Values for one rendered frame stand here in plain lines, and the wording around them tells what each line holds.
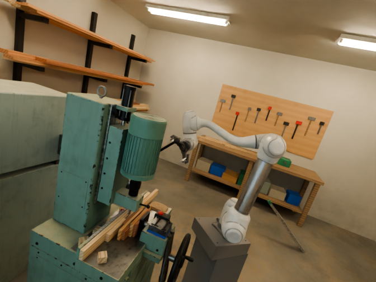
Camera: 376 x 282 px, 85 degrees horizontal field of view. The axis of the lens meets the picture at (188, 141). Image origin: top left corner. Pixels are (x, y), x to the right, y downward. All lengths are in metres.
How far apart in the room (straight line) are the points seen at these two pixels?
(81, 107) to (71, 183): 0.40
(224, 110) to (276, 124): 1.03
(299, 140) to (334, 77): 1.18
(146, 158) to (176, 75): 3.72
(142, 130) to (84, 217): 0.59
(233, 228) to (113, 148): 0.87
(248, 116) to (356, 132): 1.80
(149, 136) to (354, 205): 4.30
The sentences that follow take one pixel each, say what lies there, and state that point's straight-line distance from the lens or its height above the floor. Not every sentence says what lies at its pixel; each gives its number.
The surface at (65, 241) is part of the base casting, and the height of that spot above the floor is 0.80.
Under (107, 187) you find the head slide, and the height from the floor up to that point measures 1.10.
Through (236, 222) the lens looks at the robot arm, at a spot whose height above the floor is 0.95.
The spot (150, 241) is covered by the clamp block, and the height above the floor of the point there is 0.92.
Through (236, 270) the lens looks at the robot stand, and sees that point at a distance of 1.93.
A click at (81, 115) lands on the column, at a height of 1.43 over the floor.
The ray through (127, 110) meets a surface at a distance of 1.04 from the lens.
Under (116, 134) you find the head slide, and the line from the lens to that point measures 1.05.
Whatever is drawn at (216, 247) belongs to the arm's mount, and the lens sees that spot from 1.59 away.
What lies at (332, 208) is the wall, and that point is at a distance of 4.77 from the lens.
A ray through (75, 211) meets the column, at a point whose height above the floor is 0.91.
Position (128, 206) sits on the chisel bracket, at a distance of 1.18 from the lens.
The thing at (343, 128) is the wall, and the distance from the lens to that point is 4.44.
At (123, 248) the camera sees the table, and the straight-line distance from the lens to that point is 1.13.
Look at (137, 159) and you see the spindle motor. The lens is 1.00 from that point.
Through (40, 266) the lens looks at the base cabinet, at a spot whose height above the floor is 0.62.
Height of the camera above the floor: 1.68
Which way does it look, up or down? 14 degrees down
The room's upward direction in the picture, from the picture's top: 15 degrees clockwise
